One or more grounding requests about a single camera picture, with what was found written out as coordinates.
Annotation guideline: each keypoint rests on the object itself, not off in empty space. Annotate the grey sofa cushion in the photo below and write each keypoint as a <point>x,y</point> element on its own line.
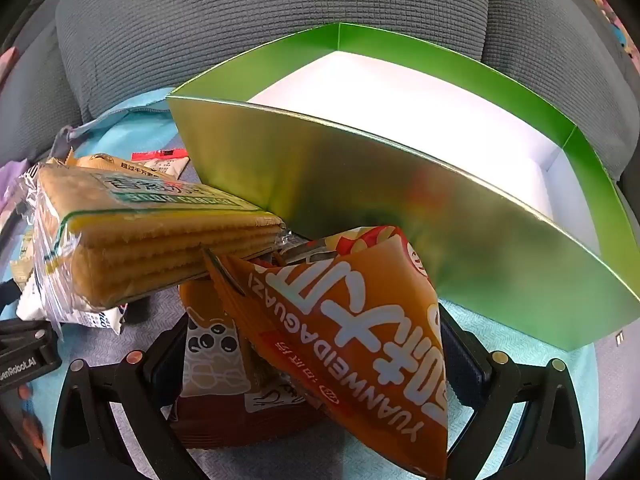
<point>550,35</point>
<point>250,35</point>

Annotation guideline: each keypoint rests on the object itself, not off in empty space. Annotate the green cardboard box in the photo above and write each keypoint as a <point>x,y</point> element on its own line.
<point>350,200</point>

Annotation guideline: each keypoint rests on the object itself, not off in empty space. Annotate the brown milk tea packet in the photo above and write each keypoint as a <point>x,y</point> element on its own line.
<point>215,355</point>

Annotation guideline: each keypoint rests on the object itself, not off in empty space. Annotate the soda cracker pack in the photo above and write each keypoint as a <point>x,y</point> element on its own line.
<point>150,240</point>

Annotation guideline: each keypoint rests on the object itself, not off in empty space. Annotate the orange seed packet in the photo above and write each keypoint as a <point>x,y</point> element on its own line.
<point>340,320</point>

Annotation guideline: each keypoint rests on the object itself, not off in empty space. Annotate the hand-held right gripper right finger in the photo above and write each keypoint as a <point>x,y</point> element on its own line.
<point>470,365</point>

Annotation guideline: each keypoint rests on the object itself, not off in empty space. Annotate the grey sofa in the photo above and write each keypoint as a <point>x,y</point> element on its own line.
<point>35,95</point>

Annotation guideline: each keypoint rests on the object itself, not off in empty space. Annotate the white sachet with red label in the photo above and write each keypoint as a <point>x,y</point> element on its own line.
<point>167,165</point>

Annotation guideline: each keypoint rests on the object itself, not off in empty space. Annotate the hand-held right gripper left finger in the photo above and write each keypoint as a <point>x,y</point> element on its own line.
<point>165,375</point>

